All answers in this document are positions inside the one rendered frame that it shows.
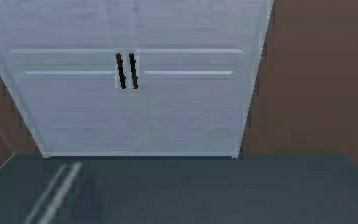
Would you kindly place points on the white two-door cupboard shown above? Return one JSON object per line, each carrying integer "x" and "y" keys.
{"x": 173, "y": 116}

